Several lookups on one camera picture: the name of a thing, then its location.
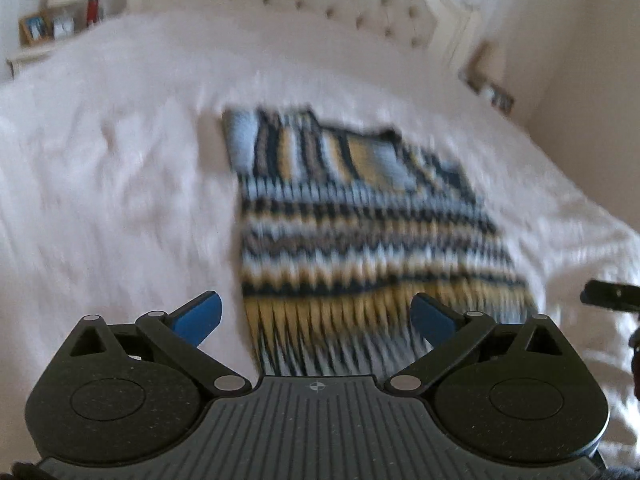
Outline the patterned knit sweater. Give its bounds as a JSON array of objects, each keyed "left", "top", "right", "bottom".
[{"left": 222, "top": 108, "right": 536, "bottom": 378}]

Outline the cream left nightstand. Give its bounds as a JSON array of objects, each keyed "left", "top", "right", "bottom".
[{"left": 6, "top": 40, "right": 66, "bottom": 79}]

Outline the pale pink bedspread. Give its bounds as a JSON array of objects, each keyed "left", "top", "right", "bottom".
[{"left": 1, "top": 0, "right": 639, "bottom": 467}]

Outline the right nightstand photo frame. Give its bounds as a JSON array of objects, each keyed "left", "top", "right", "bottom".
[{"left": 469, "top": 78, "right": 515, "bottom": 116}]

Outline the red bottle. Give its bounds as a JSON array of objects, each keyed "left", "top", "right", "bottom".
[{"left": 86, "top": 0, "right": 100, "bottom": 27}]

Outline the wooden photo frame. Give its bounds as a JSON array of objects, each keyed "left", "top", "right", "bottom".
[{"left": 20, "top": 12, "right": 52, "bottom": 46}]

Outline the small white clock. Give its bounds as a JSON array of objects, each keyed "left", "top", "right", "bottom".
[{"left": 52, "top": 15, "right": 75, "bottom": 40}]

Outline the right cream bedside lamp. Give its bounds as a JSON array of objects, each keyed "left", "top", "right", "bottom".
[{"left": 463, "top": 41, "right": 506, "bottom": 84}]

